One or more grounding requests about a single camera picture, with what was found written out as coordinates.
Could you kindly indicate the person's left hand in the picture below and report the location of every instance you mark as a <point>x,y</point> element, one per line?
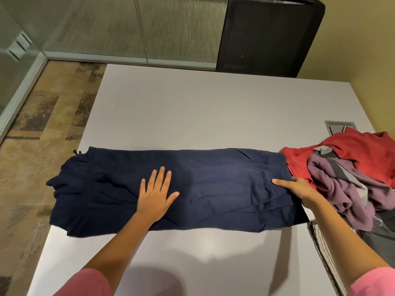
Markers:
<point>154,200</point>

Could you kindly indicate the person's right hand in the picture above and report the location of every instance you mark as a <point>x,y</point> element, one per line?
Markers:
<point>297,189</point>

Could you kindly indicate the mauve striped t-shirt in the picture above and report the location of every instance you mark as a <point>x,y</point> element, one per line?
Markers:
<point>345,191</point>

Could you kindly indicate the navy blue hoodie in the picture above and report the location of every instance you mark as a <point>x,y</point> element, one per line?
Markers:
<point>216,188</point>

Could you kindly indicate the striped knit top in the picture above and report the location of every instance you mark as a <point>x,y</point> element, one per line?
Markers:
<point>324,252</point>

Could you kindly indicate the red garment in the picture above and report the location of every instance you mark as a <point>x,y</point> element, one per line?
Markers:
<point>364,151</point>

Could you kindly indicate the black orange backpack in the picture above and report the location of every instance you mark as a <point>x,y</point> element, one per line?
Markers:
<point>382,240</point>

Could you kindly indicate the person's left forearm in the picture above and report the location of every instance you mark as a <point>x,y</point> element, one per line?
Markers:
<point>120,252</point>

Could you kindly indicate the person's right forearm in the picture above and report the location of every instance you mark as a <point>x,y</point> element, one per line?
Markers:
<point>348,240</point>

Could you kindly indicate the person's left pink sleeve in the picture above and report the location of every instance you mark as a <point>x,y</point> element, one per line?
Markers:
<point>83,283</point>

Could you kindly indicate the person's pink sleeve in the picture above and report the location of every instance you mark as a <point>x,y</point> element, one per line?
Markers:
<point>83,283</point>
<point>373,283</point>

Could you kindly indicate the person's right pink sleeve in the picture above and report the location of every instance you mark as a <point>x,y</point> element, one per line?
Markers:
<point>373,283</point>

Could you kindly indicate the black mesh office chair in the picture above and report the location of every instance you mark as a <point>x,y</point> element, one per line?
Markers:
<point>268,36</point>

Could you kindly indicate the metal glass door bracket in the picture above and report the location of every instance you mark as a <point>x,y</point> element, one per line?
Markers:
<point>19,46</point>

